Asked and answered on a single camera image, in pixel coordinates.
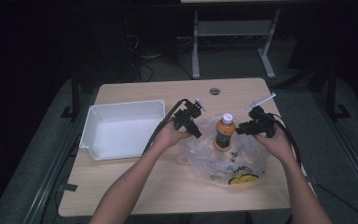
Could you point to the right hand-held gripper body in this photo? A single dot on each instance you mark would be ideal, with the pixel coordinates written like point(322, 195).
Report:
point(264, 123)

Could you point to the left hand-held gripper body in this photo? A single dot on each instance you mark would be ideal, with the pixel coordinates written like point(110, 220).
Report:
point(188, 113)

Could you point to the orange drink bottle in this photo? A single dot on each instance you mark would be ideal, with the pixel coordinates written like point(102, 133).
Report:
point(224, 132)

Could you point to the clear plastic bag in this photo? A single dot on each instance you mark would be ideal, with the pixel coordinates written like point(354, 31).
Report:
point(205, 155)

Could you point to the person's left hand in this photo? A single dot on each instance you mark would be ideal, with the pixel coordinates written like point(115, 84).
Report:
point(167, 137)

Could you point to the person's right hand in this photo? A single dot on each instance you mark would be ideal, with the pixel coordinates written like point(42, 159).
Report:
point(278, 146)

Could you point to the grey table grommet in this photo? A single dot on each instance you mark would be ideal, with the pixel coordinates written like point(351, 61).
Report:
point(214, 91)

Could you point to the yellow snack packet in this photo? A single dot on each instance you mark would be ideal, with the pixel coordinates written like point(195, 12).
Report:
point(244, 179)

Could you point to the white plastic tray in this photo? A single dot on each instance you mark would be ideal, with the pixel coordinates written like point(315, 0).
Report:
point(127, 133)

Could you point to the black metal stand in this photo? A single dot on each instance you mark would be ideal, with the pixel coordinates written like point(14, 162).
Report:
point(74, 96)
point(332, 93)

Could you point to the grey tape piece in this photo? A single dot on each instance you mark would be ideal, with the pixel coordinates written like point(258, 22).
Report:
point(70, 187)

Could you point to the white metal table frame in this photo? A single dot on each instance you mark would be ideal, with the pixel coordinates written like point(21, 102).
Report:
point(195, 46)

